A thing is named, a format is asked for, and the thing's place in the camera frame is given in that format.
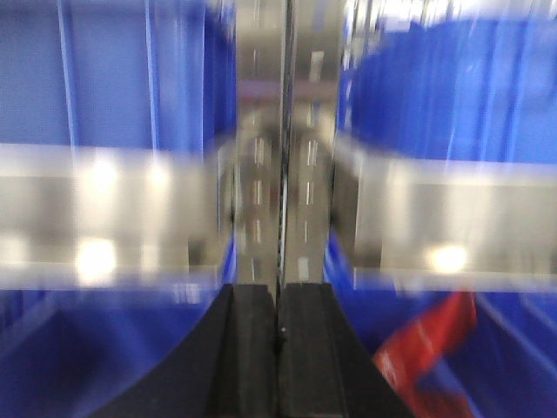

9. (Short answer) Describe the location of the perforated steel shelf upright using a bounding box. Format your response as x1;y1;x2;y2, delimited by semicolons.
234;1;350;293

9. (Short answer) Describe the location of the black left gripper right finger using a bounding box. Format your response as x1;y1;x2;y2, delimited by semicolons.
278;283;412;417

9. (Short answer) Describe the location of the red snack bag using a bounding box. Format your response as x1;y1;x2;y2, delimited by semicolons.
372;292;477;417

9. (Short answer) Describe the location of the blue bin upper right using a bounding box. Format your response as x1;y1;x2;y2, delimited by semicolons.
347;19;556;164

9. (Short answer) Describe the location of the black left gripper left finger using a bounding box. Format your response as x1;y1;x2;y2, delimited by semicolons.
94;285;277;417

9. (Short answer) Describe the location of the blue bin upper left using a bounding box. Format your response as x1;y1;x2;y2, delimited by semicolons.
1;1;236;156

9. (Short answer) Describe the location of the blue bin with red bag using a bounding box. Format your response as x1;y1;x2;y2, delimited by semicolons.
329;276;556;417

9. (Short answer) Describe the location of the steel shelf front rail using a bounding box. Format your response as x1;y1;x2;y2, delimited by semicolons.
1;145;556;292

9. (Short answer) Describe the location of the blue bin lower left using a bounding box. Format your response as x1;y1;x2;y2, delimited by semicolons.
1;285;232;417

